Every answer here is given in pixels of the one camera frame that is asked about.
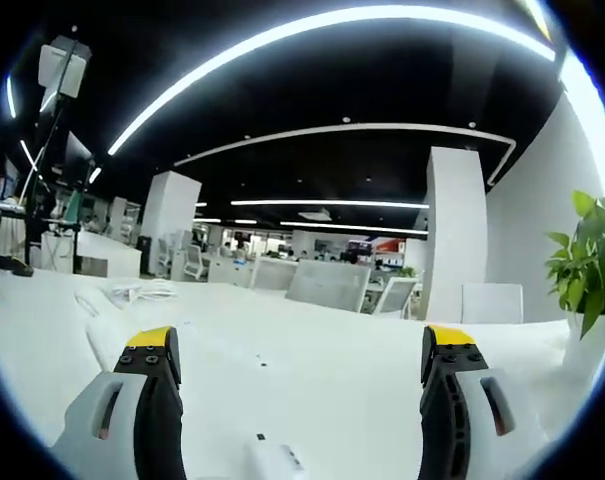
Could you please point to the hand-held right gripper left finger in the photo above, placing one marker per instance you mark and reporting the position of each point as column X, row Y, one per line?
column 154, row 405

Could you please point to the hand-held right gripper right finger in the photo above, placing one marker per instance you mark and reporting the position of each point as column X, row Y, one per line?
column 444, row 405

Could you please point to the white desk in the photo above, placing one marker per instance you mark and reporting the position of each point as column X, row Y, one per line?
column 357, row 390

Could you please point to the straight ceiling light strip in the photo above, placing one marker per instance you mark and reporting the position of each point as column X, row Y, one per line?
column 332, row 203

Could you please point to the white partition board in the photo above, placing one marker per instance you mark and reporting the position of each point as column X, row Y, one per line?
column 492, row 302

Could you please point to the white mesh office chair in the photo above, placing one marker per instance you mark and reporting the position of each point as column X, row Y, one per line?
column 274, row 275
column 193, row 262
column 394, row 297

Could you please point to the small dark monitor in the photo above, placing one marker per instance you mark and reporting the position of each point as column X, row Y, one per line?
column 78, row 152

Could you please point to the white plant pot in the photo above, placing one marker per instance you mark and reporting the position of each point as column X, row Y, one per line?
column 589, row 345

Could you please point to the grey office chair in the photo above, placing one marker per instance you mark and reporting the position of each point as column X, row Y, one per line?
column 329, row 285

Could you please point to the white box unit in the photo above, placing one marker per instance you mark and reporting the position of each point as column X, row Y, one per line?
column 62, row 65

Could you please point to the green potted plant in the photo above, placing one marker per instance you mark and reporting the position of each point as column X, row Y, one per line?
column 589, row 260

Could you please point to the white ceiling track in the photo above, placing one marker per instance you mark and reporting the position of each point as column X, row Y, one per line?
column 342, row 131

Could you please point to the long curved ceiling light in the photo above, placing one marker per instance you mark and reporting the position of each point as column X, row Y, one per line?
column 262, row 42

